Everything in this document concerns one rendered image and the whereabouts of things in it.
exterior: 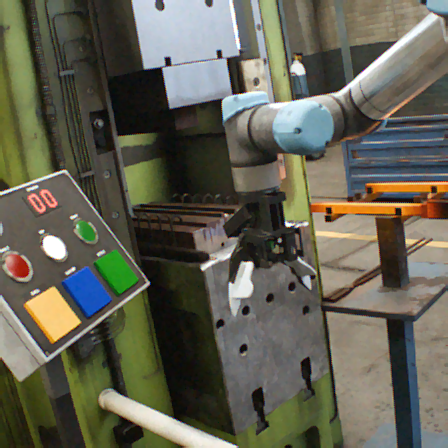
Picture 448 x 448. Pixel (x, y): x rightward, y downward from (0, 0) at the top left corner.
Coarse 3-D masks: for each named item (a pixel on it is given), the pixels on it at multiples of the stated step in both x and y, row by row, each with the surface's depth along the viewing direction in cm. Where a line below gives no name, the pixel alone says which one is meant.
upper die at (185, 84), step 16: (192, 64) 147; (208, 64) 150; (224, 64) 153; (112, 80) 156; (128, 80) 151; (144, 80) 147; (160, 80) 142; (176, 80) 144; (192, 80) 147; (208, 80) 150; (224, 80) 154; (112, 96) 158; (128, 96) 153; (144, 96) 148; (160, 96) 144; (176, 96) 144; (192, 96) 147; (208, 96) 150; (224, 96) 154; (128, 112) 155; (144, 112) 150
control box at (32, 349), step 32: (0, 192) 106; (32, 192) 112; (64, 192) 119; (0, 224) 101; (32, 224) 107; (64, 224) 114; (96, 224) 121; (0, 256) 98; (32, 256) 103; (64, 256) 109; (96, 256) 115; (128, 256) 123; (0, 288) 94; (32, 288) 99; (64, 288) 104; (0, 320) 94; (32, 320) 95; (96, 320) 106; (0, 352) 96; (32, 352) 93
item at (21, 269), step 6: (12, 258) 99; (18, 258) 100; (6, 264) 97; (12, 264) 98; (18, 264) 99; (24, 264) 100; (12, 270) 98; (18, 270) 98; (24, 270) 99; (18, 276) 98; (24, 276) 99
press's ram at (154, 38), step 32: (96, 0) 143; (128, 0) 135; (160, 0) 140; (192, 0) 145; (224, 0) 152; (128, 32) 138; (160, 32) 140; (192, 32) 146; (224, 32) 153; (128, 64) 141; (160, 64) 140
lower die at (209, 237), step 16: (144, 208) 179; (224, 208) 161; (144, 224) 168; (176, 224) 161; (192, 224) 156; (208, 224) 153; (160, 240) 160; (176, 240) 155; (192, 240) 150; (208, 240) 153; (224, 240) 156
